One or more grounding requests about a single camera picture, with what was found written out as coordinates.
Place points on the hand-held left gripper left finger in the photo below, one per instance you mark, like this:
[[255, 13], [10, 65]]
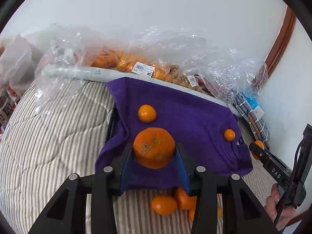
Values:
[[126, 175]]

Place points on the medium orange tangerine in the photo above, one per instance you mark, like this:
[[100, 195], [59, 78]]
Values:
[[147, 113]]

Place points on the person's right hand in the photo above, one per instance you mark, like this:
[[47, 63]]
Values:
[[273, 204]]

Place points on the colourful snack packets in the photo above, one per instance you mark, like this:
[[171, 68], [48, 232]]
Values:
[[7, 107]]

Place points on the purple towel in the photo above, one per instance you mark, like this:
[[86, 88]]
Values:
[[195, 117]]

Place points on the round orange tangerine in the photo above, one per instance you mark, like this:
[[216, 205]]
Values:
[[183, 198]]

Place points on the large speckled orange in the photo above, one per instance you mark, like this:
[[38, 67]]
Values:
[[154, 148]]

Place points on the small orange kumquat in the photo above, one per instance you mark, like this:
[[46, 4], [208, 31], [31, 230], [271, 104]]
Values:
[[259, 145]]

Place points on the small orange tangerine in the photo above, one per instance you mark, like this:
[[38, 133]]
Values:
[[192, 214]]

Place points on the brown wooden door frame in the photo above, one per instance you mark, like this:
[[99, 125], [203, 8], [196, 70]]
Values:
[[280, 41]]

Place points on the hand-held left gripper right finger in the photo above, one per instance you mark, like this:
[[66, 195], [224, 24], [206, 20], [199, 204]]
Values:
[[183, 175]]

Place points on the striped grey blanket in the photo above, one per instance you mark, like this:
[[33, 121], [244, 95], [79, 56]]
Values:
[[56, 141]]

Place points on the crumpled clear plastic bag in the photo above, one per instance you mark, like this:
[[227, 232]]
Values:
[[226, 78]]

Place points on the clear bag of longans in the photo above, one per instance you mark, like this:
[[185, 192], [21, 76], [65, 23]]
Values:
[[181, 79]]

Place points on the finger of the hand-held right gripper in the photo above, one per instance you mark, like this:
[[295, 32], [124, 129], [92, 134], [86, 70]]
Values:
[[256, 150]]

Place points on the oval orange tangerine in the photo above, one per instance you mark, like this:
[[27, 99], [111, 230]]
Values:
[[164, 204]]

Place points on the blue tissue packet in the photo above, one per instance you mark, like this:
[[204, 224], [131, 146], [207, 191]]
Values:
[[253, 104]]

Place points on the labelled clear bag of oranges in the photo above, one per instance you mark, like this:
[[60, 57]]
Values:
[[126, 62]]

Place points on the white plastic bag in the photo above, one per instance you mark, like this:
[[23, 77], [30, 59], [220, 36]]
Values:
[[17, 63]]

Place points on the small round kumquat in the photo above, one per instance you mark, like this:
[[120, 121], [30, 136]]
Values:
[[229, 134]]

